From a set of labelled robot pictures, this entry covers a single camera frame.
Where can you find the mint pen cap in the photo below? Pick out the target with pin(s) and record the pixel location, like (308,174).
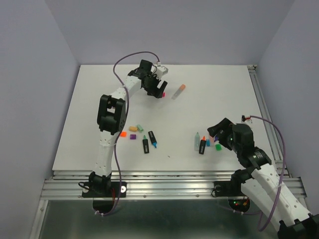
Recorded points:
(140,128)

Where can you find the aluminium front rail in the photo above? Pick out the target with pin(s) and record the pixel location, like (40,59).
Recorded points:
(141,185)

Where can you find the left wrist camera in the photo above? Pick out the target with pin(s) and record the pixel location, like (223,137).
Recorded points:
(159,71)

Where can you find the green black highlighter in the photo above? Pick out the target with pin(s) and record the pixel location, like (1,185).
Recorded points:
(145,145)

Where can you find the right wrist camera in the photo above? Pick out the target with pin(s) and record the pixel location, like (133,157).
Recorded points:
(247,120)

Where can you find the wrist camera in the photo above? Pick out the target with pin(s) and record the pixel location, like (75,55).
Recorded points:
(159,71)
(247,120)

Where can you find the aluminium right rail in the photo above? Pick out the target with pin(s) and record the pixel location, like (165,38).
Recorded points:
(271,132)

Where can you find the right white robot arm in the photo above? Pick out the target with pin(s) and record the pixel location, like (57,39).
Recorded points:
(260,182)

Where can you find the mint cap translucent highlighter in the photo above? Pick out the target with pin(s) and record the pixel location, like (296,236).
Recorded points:
(197,142)

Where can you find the blue black highlighter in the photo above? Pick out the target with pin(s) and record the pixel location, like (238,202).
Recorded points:
(152,138)

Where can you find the tan pen cap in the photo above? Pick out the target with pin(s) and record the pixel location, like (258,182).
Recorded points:
(133,128)

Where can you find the orange black highlighter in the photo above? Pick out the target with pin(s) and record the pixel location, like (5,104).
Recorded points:
(202,145)

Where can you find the peach cap translucent highlighter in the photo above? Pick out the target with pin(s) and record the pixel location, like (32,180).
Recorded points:
(179,91)

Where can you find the aluminium rail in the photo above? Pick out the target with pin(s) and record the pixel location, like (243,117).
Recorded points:
(271,132)
(141,185)

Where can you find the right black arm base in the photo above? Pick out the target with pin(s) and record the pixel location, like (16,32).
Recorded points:
(237,201)

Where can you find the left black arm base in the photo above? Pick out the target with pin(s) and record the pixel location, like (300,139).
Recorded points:
(105,199)

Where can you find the orange pen cap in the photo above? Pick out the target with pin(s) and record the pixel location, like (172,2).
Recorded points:
(123,134)

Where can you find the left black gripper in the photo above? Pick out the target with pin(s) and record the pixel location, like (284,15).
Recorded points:
(155,91)

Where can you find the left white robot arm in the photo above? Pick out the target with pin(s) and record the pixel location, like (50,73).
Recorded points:
(112,115)

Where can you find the tan cap translucent highlighter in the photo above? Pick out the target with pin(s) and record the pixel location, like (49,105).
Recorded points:
(212,143)

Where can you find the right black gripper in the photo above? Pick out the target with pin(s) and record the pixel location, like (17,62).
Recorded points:
(225,124)

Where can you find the green pen cap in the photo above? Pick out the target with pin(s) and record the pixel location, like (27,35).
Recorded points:
(218,147)

